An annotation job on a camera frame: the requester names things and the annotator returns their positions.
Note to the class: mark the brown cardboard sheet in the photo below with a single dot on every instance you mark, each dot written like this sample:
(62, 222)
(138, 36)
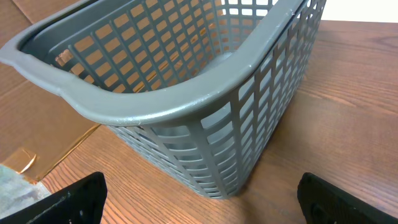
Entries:
(38, 129)

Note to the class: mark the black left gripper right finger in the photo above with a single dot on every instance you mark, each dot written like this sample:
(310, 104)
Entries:
(323, 203)

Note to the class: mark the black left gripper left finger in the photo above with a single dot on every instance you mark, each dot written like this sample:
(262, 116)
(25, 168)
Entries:
(80, 202)

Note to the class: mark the grey plastic basket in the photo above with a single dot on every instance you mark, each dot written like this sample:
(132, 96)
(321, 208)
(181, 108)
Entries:
(196, 87)

